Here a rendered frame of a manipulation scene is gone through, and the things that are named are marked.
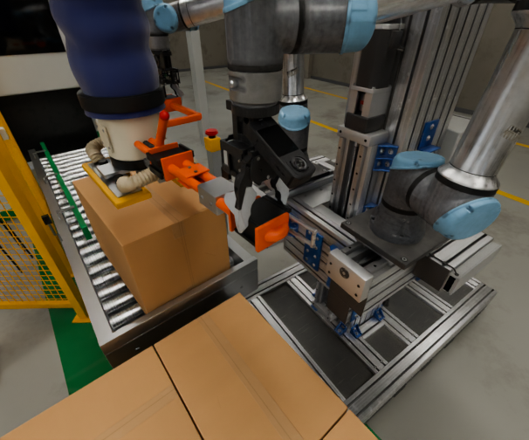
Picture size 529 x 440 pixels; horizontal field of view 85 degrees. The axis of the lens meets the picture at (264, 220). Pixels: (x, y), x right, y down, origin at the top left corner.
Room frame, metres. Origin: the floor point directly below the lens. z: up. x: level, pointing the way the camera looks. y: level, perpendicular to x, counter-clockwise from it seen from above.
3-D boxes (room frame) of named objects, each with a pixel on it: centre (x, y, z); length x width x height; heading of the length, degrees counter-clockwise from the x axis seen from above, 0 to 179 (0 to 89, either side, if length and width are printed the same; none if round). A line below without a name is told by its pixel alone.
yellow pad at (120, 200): (0.81, 0.48, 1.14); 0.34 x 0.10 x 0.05; 42
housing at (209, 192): (0.53, 0.10, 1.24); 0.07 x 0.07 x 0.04; 42
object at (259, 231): (0.42, 0.01, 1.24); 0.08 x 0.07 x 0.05; 42
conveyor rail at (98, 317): (1.49, 1.31, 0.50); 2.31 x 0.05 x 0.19; 39
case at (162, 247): (1.05, 0.51, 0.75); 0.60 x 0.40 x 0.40; 42
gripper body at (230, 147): (0.44, 0.02, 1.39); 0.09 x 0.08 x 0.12; 41
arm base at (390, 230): (0.67, -0.39, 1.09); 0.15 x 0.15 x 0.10
